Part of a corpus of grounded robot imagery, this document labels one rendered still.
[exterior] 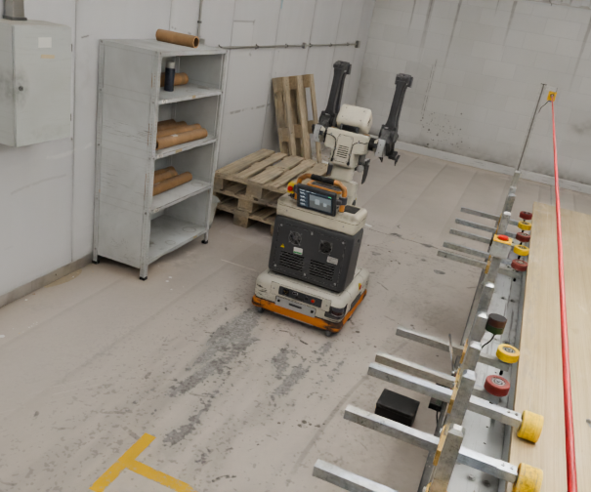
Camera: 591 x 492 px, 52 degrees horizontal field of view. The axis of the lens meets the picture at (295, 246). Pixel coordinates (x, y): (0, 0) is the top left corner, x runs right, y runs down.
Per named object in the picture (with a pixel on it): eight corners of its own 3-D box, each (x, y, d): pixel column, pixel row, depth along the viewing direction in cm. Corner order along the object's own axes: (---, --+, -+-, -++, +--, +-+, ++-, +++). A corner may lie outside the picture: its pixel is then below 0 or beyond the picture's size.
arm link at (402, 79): (395, 70, 389) (409, 73, 386) (399, 72, 402) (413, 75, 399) (377, 139, 400) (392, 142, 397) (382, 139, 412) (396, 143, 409)
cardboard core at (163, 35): (155, 28, 417) (193, 36, 408) (162, 28, 424) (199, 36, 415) (154, 40, 420) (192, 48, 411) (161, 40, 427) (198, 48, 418)
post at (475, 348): (431, 470, 196) (470, 344, 178) (433, 463, 199) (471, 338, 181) (442, 473, 195) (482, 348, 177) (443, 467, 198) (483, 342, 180)
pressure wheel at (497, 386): (476, 410, 204) (485, 382, 200) (479, 397, 211) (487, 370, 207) (500, 418, 202) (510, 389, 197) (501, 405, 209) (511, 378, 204)
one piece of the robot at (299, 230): (338, 311, 388) (363, 188, 356) (262, 286, 404) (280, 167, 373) (354, 293, 417) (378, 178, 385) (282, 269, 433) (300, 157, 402)
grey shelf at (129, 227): (92, 263, 435) (98, 38, 376) (162, 228, 514) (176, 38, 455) (144, 280, 422) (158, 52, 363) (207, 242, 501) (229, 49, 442)
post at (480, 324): (442, 429, 218) (478, 313, 200) (443, 424, 221) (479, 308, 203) (451, 432, 217) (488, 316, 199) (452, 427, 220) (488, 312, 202)
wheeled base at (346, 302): (337, 338, 385) (344, 303, 375) (248, 307, 404) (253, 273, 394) (366, 298, 444) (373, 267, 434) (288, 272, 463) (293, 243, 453)
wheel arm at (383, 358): (373, 363, 216) (376, 353, 214) (376, 359, 219) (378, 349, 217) (496, 406, 203) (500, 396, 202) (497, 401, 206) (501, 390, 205)
